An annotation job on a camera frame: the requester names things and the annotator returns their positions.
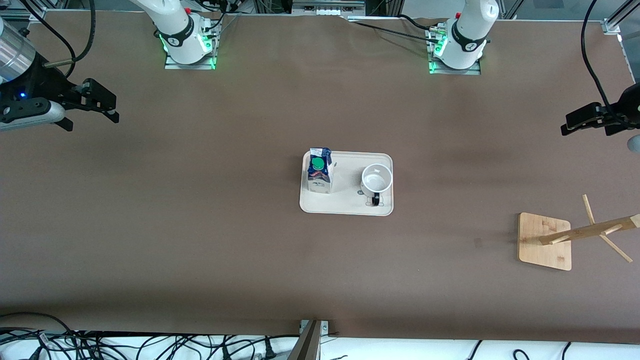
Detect white mug with black handle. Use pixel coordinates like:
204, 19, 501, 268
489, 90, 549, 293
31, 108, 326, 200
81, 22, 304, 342
360, 163, 394, 207

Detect blue white milk carton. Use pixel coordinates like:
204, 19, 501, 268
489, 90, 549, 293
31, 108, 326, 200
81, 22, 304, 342
306, 147, 334, 195

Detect wooden cup rack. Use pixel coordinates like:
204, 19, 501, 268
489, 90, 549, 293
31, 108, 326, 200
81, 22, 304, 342
517, 194, 640, 272

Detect cream tray with rabbit print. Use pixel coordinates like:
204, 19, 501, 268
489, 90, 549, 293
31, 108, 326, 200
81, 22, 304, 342
299, 151, 394, 217

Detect white power strip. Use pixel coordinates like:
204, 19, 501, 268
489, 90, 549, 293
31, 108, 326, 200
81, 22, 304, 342
291, 0, 366, 17

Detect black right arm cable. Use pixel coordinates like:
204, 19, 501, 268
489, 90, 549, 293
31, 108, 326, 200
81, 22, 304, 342
17, 0, 97, 78

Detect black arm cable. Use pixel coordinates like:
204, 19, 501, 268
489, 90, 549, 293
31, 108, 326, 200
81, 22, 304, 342
580, 0, 617, 118
17, 0, 97, 78

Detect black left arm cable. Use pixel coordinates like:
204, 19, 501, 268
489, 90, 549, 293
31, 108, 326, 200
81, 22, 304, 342
580, 0, 617, 118

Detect aluminium frame corner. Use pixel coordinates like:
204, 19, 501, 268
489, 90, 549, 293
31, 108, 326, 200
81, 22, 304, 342
602, 0, 640, 36
0, 6, 47, 23

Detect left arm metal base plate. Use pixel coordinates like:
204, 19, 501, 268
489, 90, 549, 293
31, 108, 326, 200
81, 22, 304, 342
427, 27, 482, 76

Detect black cables at right base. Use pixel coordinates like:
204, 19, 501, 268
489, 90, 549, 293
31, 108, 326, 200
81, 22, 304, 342
197, 0, 241, 38

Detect black cable on table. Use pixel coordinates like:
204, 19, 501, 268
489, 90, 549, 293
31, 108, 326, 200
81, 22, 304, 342
397, 14, 443, 32
356, 21, 441, 42

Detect tangled black cable bundle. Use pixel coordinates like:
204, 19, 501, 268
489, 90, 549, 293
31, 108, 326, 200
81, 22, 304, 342
0, 312, 301, 360

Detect metal camera stand post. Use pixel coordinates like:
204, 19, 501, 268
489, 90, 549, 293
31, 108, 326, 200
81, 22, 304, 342
287, 319, 331, 360

